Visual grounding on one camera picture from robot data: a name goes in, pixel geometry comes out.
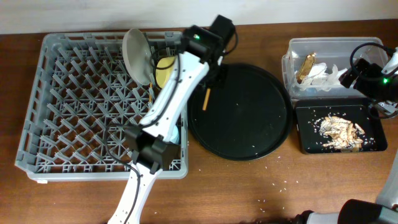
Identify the grey plastic dishwasher rack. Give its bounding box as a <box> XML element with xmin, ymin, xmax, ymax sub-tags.
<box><xmin>14</xmin><ymin>31</ymin><xmax>189</xmax><ymax>183</ymax></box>

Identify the wooden chopstick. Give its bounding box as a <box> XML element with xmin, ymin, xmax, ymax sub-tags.
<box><xmin>148</xmin><ymin>83</ymin><xmax>153</xmax><ymax>103</ymax></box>
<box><xmin>202</xmin><ymin>88</ymin><xmax>211</xmax><ymax>111</ymax></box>

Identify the light blue plastic cup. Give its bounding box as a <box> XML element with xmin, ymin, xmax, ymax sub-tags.
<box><xmin>170</xmin><ymin>125</ymin><xmax>180</xmax><ymax>145</ymax></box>

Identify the food scraps pile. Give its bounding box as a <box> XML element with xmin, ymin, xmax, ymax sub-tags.
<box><xmin>308</xmin><ymin>113</ymin><xmax>376</xmax><ymax>152</ymax></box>

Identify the crumpled white plastic waste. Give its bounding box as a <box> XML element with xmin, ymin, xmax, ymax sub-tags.
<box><xmin>300</xmin><ymin>63</ymin><xmax>348</xmax><ymax>91</ymax></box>

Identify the white round plate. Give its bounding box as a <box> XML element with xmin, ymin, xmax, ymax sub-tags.
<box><xmin>122</xmin><ymin>29</ymin><xmax>152</xmax><ymax>86</ymax></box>

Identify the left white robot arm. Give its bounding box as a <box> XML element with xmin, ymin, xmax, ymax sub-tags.
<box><xmin>109</xmin><ymin>15</ymin><xmax>238</xmax><ymax>223</ymax></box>

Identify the black rectangular waste tray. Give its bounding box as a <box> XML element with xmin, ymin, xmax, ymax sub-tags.
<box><xmin>295</xmin><ymin>98</ymin><xmax>387</xmax><ymax>154</ymax></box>

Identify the brown foil wrapper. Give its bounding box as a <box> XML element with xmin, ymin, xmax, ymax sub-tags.
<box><xmin>295</xmin><ymin>53</ymin><xmax>316</xmax><ymax>84</ymax></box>

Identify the clear plastic waste bin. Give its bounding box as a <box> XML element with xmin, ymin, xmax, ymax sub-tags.
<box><xmin>282</xmin><ymin>37</ymin><xmax>382</xmax><ymax>100</ymax></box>

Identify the yellow bowl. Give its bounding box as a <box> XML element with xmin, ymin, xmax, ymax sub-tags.
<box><xmin>155</xmin><ymin>57</ymin><xmax>175</xmax><ymax>88</ymax></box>

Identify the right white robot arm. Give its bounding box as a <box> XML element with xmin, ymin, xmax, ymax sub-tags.
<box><xmin>294</xmin><ymin>42</ymin><xmax>397</xmax><ymax>223</ymax></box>

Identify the round black tray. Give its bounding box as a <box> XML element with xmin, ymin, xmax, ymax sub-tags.
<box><xmin>188</xmin><ymin>63</ymin><xmax>293</xmax><ymax>161</ymax></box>

